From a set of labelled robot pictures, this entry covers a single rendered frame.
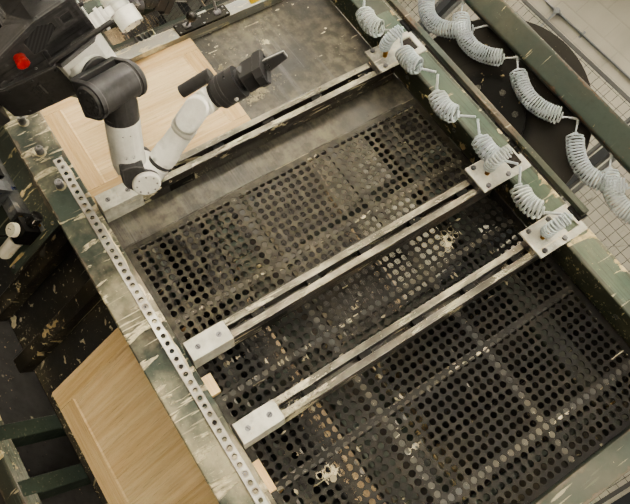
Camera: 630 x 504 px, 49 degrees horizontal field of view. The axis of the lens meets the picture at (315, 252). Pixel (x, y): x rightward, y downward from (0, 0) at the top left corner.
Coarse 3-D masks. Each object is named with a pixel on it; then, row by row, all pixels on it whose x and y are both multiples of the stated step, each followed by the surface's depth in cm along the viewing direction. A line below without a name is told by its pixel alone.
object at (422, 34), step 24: (360, 24) 227; (408, 24) 219; (408, 48) 218; (432, 48) 214; (408, 72) 221; (432, 72) 217; (456, 72) 210; (480, 96) 207; (456, 120) 214; (504, 120) 203; (480, 144) 205; (528, 144) 200; (528, 192) 200; (528, 216) 201
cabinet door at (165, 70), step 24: (168, 48) 237; (192, 48) 238; (144, 72) 232; (168, 72) 233; (192, 72) 234; (144, 96) 228; (168, 96) 229; (48, 120) 221; (72, 120) 222; (96, 120) 223; (144, 120) 224; (168, 120) 225; (216, 120) 226; (240, 120) 226; (72, 144) 218; (96, 144) 219; (144, 144) 220; (192, 144) 221; (96, 168) 215; (96, 192) 211
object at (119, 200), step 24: (384, 48) 228; (360, 72) 232; (384, 72) 233; (312, 96) 226; (336, 96) 227; (264, 120) 221; (288, 120) 222; (216, 144) 216; (240, 144) 217; (192, 168) 212; (120, 192) 206; (120, 216) 210
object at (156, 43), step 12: (240, 0) 246; (264, 0) 247; (276, 0) 251; (240, 12) 245; (252, 12) 248; (216, 24) 243; (156, 36) 237; (168, 36) 237; (180, 36) 237; (192, 36) 240; (132, 48) 234; (144, 48) 234; (156, 48) 235; (132, 60) 233
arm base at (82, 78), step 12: (108, 60) 170; (120, 60) 169; (84, 72) 166; (96, 72) 167; (72, 84) 164; (84, 84) 161; (144, 84) 169; (84, 96) 163; (96, 96) 161; (84, 108) 166; (96, 108) 162; (108, 108) 163
